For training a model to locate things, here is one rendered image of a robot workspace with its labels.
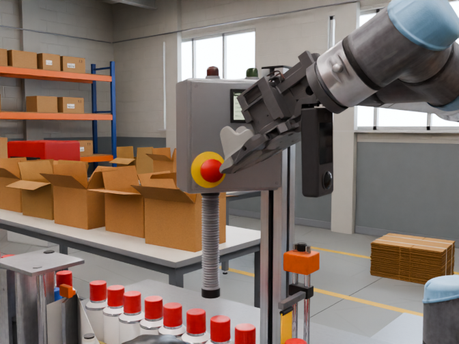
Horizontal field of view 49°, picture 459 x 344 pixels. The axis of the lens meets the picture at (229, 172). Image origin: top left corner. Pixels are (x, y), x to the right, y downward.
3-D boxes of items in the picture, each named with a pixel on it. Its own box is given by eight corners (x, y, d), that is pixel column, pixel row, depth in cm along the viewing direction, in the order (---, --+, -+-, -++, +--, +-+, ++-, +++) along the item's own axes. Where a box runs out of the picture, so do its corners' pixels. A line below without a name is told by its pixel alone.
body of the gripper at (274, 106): (262, 102, 74) (328, 54, 67) (287, 153, 72) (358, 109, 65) (231, 99, 68) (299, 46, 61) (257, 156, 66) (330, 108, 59)
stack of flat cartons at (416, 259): (369, 274, 475) (369, 241, 472) (387, 262, 518) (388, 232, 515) (441, 287, 438) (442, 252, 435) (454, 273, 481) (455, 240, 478)
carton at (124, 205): (82, 233, 291) (80, 169, 288) (150, 220, 332) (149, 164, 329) (133, 244, 263) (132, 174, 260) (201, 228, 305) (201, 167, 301)
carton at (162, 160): (143, 182, 556) (143, 148, 552) (173, 179, 587) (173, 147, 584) (167, 185, 529) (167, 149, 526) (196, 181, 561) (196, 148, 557)
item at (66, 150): (7, 241, 614) (3, 140, 603) (46, 232, 667) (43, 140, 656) (47, 248, 581) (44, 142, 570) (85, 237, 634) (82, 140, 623)
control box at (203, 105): (175, 187, 92) (175, 82, 90) (263, 184, 97) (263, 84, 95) (188, 194, 82) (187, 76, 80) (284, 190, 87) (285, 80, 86)
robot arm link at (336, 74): (387, 92, 62) (360, 89, 56) (356, 111, 65) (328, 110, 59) (359, 42, 64) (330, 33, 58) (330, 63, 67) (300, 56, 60)
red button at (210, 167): (197, 158, 82) (202, 159, 79) (220, 158, 83) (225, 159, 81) (197, 181, 83) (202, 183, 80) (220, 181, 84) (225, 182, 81)
